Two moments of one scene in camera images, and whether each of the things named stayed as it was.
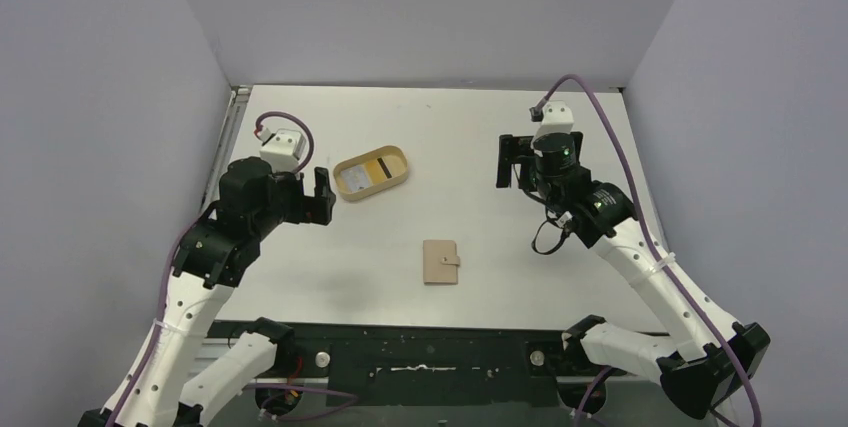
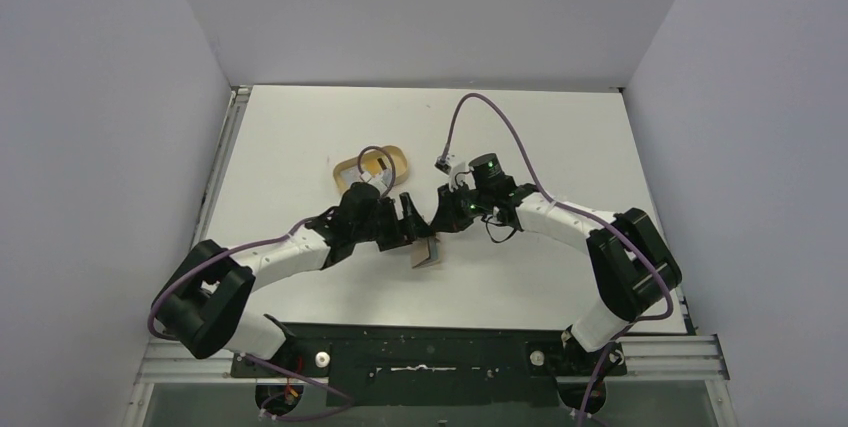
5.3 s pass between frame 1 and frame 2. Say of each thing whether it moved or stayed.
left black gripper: moved
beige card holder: moved
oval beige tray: stayed
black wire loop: moved
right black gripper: moved
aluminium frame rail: stayed
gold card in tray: stayed
